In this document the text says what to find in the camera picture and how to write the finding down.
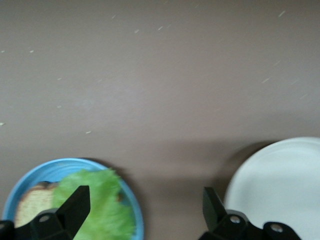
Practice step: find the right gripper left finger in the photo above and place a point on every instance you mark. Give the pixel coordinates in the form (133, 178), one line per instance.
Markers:
(72, 212)

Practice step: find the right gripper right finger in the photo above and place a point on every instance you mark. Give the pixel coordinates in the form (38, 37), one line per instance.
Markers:
(217, 220)

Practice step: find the green lettuce leaf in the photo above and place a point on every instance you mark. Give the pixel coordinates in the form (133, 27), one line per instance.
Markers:
(107, 205)

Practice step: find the brown bread slice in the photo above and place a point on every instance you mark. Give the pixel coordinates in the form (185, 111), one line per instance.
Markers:
(35, 202)

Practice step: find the blue round plate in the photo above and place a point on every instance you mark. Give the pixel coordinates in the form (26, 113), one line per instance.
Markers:
(32, 175)

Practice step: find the beige round plate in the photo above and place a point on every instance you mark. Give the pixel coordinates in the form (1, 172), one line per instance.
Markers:
(275, 180)

